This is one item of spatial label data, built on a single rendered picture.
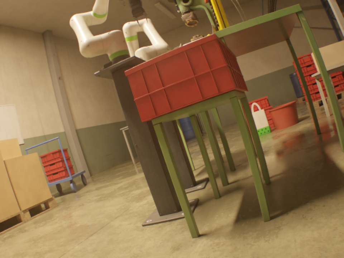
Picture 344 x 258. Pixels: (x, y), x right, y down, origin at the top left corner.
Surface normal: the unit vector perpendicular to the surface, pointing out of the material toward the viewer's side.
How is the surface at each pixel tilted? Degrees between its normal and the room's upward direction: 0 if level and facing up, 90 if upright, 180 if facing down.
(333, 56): 90
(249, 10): 90
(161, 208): 90
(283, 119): 99
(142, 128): 90
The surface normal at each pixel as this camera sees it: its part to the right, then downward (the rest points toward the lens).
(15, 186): 0.90, -0.31
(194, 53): -0.37, 0.11
